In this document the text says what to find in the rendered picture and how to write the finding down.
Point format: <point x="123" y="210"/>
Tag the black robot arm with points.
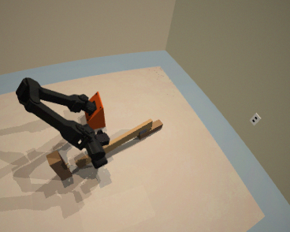
<point x="30" y="93"/>

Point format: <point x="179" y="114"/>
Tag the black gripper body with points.
<point x="99" y="163"/>

